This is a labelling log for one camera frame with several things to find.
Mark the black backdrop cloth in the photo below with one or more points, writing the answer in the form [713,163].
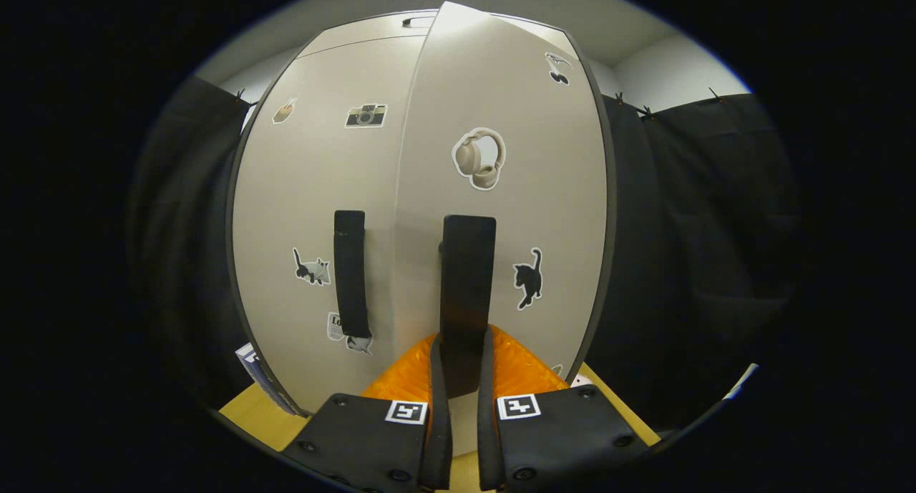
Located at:
[687,264]

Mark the beige double-door shoe cabinet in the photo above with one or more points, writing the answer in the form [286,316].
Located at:
[358,42]

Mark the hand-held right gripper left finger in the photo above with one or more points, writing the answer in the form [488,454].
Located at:
[438,421]

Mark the beige cabinet top panel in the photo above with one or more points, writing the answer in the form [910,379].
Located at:
[358,38]

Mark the blue and white books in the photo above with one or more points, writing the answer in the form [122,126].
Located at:
[261,373]

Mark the beige cabinet door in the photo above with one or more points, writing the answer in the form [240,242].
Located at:
[300,192]
[558,192]

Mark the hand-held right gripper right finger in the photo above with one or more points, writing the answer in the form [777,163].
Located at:
[486,436]

